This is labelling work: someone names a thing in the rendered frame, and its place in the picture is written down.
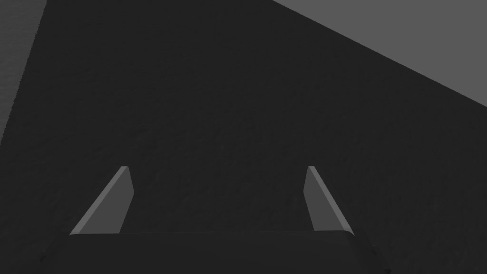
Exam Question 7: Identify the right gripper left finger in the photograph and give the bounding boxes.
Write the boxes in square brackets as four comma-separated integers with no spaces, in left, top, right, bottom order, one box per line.
[69,166,135,235]

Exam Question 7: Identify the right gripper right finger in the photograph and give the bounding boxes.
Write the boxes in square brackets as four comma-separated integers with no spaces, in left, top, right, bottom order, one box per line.
[303,166,355,236]

